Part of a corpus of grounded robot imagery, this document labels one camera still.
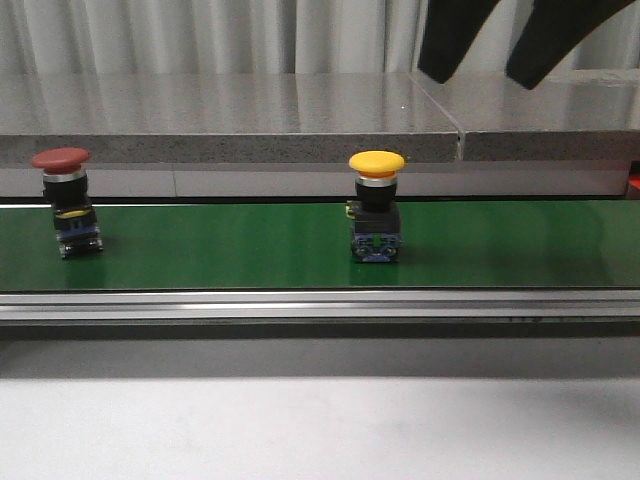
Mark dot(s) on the red plastic tray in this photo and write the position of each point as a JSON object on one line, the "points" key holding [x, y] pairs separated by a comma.
{"points": [[633, 187]]}

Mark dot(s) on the grey stone slab right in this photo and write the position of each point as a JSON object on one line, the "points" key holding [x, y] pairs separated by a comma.
{"points": [[580, 115]]}

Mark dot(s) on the white base panel under slab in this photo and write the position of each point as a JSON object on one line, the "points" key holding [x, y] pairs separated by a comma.
{"points": [[519, 178]]}

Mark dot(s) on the aluminium conveyor frame rail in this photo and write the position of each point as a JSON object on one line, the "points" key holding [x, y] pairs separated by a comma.
{"points": [[367, 313]]}

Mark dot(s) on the grey stone slab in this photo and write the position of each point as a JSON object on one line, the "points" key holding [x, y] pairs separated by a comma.
{"points": [[222, 118], [580, 115]]}

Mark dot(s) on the grey stone slab left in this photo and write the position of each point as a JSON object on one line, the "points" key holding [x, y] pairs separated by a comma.
{"points": [[222, 118]]}

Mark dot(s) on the red mushroom push button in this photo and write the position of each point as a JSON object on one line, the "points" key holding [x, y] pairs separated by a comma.
{"points": [[65, 188]]}

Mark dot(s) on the yellow mushroom push button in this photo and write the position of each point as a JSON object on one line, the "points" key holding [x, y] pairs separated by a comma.
{"points": [[374, 214]]}

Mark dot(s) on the white curtain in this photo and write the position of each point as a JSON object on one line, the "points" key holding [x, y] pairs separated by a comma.
{"points": [[100, 37]]}

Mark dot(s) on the green conveyor belt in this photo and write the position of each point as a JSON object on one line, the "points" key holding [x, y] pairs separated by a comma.
{"points": [[307, 245]]}

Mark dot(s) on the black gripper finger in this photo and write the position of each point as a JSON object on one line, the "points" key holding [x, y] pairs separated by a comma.
{"points": [[553, 29], [450, 29]]}

